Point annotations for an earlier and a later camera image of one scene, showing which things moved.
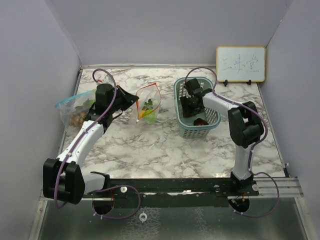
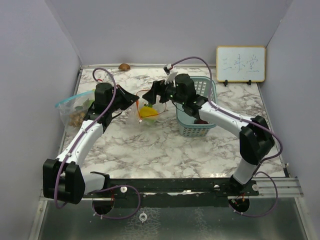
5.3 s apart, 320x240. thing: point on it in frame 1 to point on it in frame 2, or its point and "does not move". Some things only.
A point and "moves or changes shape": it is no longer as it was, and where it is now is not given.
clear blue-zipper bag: (74, 110) does not move
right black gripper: (184, 100) to (159, 89)
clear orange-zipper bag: (148, 103) moves or changes shape
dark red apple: (199, 121) does not move
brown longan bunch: (76, 120) does not move
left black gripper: (132, 97) does not move
